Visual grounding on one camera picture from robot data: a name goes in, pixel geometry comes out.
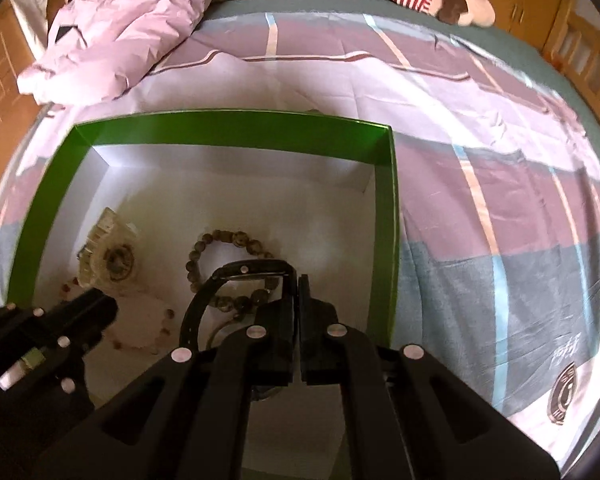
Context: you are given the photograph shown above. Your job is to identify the dark metal bangle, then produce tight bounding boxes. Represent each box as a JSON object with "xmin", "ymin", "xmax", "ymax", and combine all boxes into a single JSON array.
[{"xmin": 204, "ymin": 320, "xmax": 248, "ymax": 350}]

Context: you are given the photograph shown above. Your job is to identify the plaid bed sheet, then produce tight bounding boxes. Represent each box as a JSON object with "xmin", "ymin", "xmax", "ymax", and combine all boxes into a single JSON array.
[{"xmin": 0, "ymin": 0, "xmax": 600, "ymax": 472}]

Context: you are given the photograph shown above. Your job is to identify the red pink bead bracelet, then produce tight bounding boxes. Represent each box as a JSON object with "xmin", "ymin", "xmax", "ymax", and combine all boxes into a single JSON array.
[{"xmin": 59, "ymin": 276, "xmax": 178, "ymax": 356}]

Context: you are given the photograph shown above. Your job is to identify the pink folded quilt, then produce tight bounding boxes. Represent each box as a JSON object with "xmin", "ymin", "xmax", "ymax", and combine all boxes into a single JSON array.
[{"xmin": 17, "ymin": 0, "xmax": 212, "ymax": 106}]

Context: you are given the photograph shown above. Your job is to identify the green cardboard box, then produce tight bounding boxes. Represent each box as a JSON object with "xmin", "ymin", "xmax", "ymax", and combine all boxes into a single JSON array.
[{"xmin": 5, "ymin": 108, "xmax": 401, "ymax": 480}]

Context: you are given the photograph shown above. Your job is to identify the brown wooden bead bracelet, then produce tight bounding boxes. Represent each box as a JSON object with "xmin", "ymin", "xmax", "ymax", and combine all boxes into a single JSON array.
[{"xmin": 184, "ymin": 228, "xmax": 282, "ymax": 322}]

